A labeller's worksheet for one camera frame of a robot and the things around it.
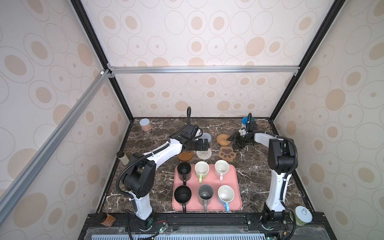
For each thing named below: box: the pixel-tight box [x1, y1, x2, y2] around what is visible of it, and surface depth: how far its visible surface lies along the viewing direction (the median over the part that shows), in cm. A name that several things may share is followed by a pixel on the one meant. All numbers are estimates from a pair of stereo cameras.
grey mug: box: [198, 184, 214, 212], surface depth 76 cm
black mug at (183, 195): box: [174, 185, 192, 214], surface depth 77 cm
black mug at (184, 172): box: [177, 162, 192, 186], surface depth 86 cm
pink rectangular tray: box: [172, 164, 242, 211], surface depth 84 cm
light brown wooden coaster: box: [177, 151, 194, 162], surface depth 99 cm
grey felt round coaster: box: [198, 132, 212, 143], surface depth 111 cm
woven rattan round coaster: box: [216, 133, 231, 146], surface depth 108 cm
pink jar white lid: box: [139, 118, 152, 132], surface depth 113 cm
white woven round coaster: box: [196, 148, 212, 160], surface depth 100 cm
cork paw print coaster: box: [218, 146, 237, 162], surface depth 102 cm
